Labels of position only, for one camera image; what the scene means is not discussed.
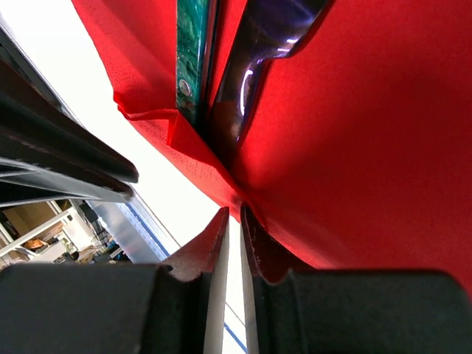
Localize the red paper napkin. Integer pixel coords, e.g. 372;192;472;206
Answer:
74;1;471;289

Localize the green handled spoon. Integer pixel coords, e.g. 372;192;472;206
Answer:
176;0;210;125

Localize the dark blue knife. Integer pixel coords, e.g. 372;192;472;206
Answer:
204;0;330;151

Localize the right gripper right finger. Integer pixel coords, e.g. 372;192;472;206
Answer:
240;205;302;353

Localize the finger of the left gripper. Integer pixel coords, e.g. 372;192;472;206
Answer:
1;126;133;207
1;61;139;183

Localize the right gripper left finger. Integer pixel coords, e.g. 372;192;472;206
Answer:
162;207;229;353

